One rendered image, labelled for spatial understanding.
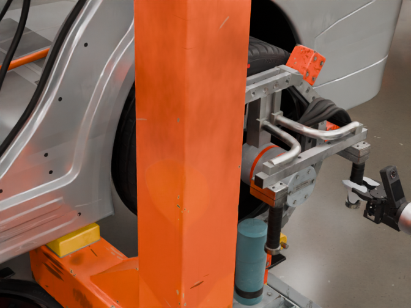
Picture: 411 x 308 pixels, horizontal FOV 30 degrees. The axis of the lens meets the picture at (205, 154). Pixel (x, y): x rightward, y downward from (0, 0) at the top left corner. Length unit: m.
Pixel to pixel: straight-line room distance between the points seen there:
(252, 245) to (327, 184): 1.68
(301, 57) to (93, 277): 0.85
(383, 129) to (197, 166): 2.95
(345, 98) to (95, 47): 1.13
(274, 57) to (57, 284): 0.88
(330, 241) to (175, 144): 2.00
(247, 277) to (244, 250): 0.09
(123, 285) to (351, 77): 1.24
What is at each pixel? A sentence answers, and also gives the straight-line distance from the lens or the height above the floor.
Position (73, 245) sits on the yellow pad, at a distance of 2.16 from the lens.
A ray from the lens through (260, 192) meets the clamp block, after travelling 1.97.
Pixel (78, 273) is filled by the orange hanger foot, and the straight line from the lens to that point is 2.09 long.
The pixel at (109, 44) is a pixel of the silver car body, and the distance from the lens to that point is 1.98.
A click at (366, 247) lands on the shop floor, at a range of 3.41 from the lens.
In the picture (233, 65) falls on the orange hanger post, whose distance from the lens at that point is 1.48.
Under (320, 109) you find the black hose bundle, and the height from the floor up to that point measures 1.03.
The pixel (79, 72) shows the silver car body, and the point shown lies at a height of 1.20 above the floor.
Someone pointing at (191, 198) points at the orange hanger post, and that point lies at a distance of 1.54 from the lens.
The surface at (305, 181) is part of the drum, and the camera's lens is 2.15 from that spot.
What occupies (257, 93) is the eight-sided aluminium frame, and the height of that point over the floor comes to 1.10.
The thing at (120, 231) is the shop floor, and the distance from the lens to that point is 3.40.
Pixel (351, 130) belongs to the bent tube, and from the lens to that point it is 2.15.
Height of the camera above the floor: 1.99
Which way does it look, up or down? 30 degrees down
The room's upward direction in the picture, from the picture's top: 2 degrees clockwise
